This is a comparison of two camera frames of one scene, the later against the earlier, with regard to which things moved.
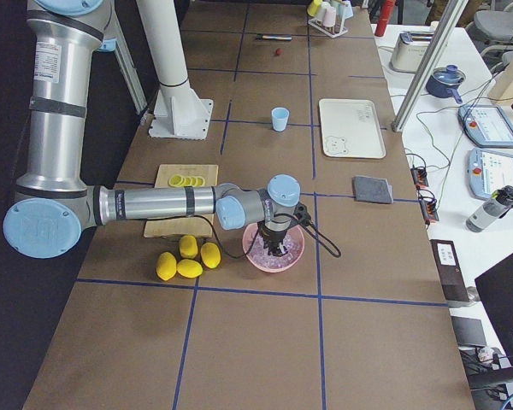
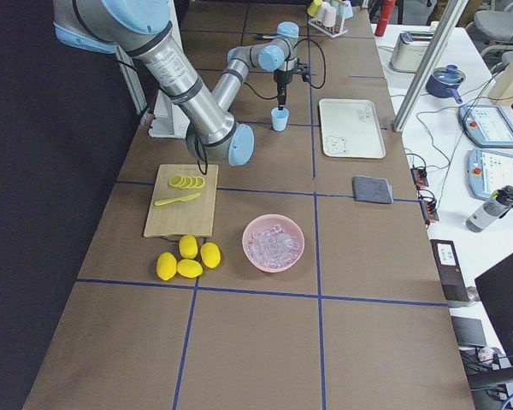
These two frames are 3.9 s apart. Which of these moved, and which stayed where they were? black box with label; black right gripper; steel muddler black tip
Moved: black right gripper
Stayed: steel muddler black tip; black box with label
